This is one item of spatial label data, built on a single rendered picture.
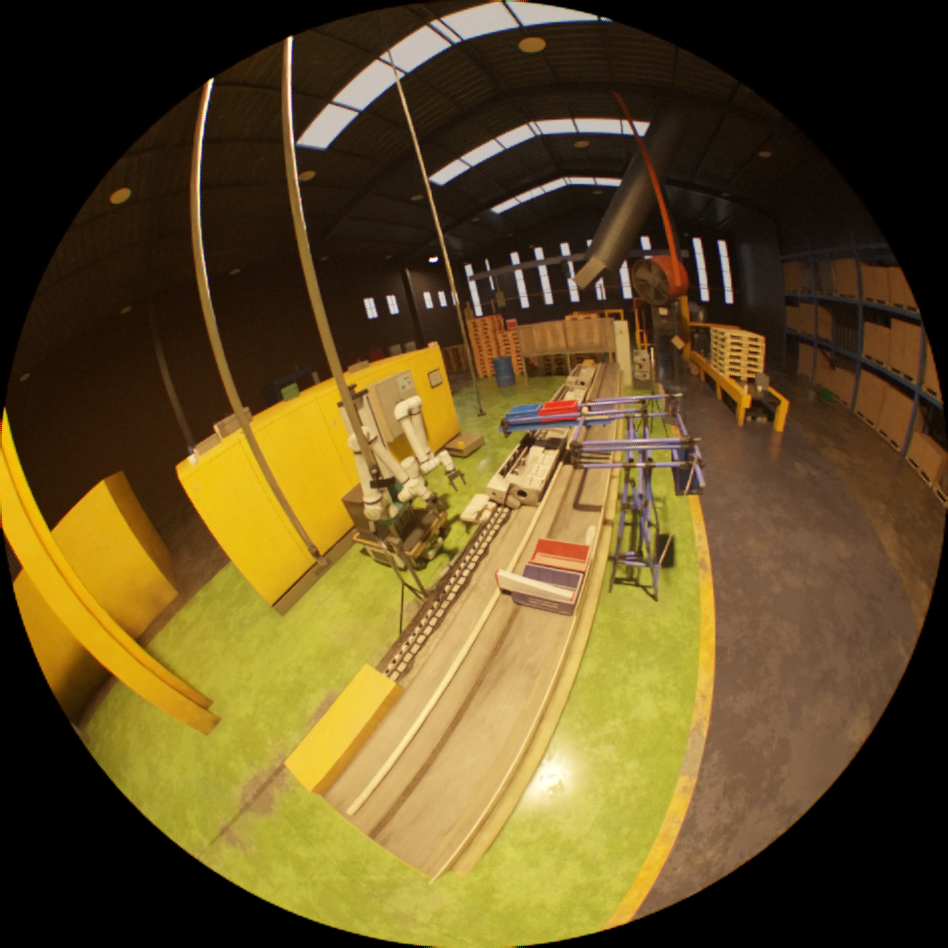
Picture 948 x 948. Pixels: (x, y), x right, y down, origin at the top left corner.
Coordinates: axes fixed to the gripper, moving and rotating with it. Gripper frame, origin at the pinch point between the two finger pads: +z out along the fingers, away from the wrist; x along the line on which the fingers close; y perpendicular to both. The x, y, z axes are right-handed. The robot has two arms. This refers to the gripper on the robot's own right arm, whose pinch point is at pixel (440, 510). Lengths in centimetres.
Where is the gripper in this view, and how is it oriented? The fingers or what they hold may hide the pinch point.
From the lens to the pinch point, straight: 231.9
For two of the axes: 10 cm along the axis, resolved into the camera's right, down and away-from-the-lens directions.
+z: 6.0, 6.9, 4.0
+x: -2.2, 6.2, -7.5
